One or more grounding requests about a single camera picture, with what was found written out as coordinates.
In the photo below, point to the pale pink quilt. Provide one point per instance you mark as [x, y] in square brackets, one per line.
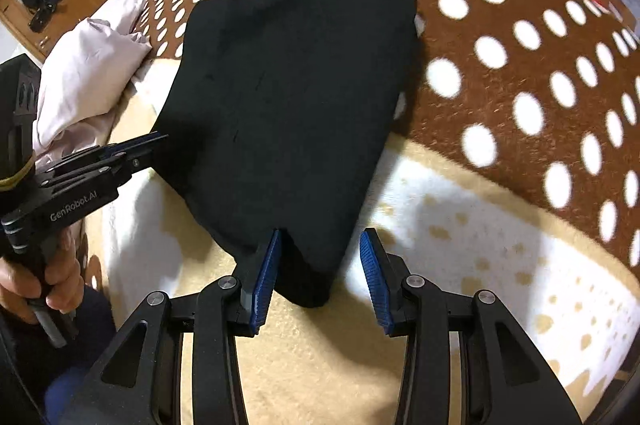
[85, 70]

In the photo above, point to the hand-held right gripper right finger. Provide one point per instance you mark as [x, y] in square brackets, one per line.
[374, 280]

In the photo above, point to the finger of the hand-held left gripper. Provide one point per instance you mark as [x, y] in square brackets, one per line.
[115, 150]
[120, 167]

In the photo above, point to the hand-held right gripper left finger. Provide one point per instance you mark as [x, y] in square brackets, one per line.
[264, 277]

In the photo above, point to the person's left hand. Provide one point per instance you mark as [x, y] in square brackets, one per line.
[65, 290]

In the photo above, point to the black pants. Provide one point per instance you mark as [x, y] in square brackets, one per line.
[280, 105]

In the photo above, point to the person's dark blue clothing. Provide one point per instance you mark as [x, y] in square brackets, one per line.
[75, 385]

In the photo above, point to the brown polka dot fleece blanket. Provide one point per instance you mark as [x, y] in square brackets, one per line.
[500, 230]

